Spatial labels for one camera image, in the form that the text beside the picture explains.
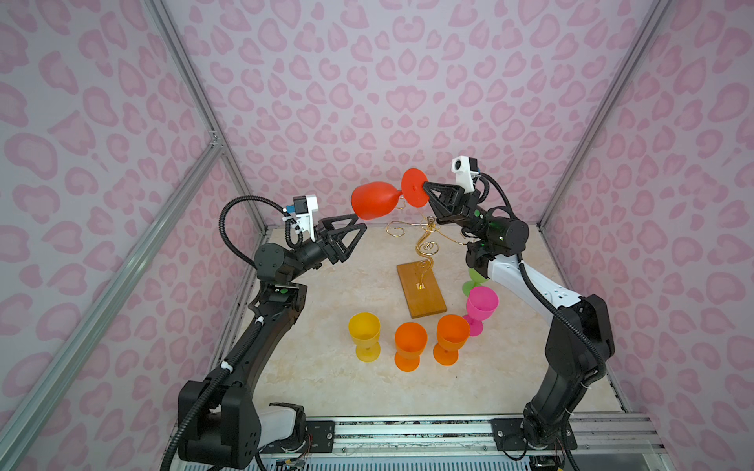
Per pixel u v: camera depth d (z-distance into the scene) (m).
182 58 0.75
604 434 0.75
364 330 0.80
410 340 0.76
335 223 0.66
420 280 0.98
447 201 0.58
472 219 0.55
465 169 0.60
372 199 0.63
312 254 0.60
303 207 0.57
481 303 0.86
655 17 0.69
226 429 0.40
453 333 0.78
